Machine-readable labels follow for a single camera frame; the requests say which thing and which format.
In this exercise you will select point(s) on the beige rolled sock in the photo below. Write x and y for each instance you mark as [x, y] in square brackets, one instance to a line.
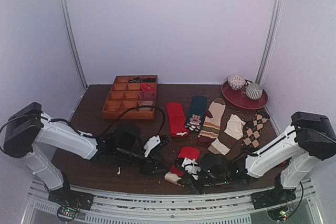
[146, 106]

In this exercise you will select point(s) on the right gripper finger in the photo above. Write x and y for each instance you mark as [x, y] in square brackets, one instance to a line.
[195, 186]
[183, 181]

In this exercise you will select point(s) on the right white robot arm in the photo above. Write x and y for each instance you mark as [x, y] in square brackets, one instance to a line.
[309, 139]

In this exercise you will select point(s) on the wooden compartment tray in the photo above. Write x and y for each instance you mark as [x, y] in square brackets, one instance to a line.
[124, 95]

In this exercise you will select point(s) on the black striped rolled sock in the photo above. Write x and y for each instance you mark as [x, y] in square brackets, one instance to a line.
[135, 80]

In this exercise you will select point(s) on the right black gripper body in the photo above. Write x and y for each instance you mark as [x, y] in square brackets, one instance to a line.
[189, 176]

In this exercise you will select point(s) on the white patterned bowl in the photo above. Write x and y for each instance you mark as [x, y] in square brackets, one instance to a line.
[236, 82]

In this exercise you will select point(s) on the red round plate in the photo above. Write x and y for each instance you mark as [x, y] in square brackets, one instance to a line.
[239, 98]

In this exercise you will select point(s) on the red sock with beige toe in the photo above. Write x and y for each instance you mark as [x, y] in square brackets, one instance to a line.
[176, 172]

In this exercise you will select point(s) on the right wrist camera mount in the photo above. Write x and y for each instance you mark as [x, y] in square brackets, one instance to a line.
[192, 167]

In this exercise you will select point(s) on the beige striped sock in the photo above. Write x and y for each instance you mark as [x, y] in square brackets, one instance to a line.
[211, 126]

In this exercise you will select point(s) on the beige argyle sock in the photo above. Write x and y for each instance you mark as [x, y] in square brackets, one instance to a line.
[252, 131]

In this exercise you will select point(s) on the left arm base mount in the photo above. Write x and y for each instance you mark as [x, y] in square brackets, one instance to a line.
[70, 204]

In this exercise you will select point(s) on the right aluminium frame post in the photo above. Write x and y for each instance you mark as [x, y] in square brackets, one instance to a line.
[270, 41]

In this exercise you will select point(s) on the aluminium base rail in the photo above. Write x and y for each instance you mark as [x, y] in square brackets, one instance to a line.
[234, 207]

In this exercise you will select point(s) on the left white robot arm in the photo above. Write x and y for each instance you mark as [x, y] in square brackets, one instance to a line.
[30, 126]

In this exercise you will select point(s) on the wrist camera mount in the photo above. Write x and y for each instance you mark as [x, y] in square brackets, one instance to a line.
[192, 167]
[151, 144]

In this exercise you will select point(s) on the left aluminium frame post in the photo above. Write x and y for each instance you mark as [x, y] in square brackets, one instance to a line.
[72, 43]

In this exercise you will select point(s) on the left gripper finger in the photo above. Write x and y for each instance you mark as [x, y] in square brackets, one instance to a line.
[147, 169]
[158, 167]

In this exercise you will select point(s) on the beige brown sock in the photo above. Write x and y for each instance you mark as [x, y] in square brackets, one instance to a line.
[230, 136]

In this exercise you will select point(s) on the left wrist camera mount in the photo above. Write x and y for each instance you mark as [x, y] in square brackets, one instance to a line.
[151, 144]

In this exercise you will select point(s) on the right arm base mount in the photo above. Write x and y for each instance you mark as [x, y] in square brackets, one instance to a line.
[277, 199]

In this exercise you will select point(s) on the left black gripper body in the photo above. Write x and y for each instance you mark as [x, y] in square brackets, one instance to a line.
[149, 160]

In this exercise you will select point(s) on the aluminium frame post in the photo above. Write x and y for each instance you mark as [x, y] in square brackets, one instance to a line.
[270, 41]
[72, 43]

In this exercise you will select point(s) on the teal reindeer sock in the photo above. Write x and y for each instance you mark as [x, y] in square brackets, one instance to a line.
[195, 116]

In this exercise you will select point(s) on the red rolled sock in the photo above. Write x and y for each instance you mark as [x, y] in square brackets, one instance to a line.
[148, 87]

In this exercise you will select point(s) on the striped grey cup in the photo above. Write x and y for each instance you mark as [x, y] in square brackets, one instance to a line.
[254, 90]

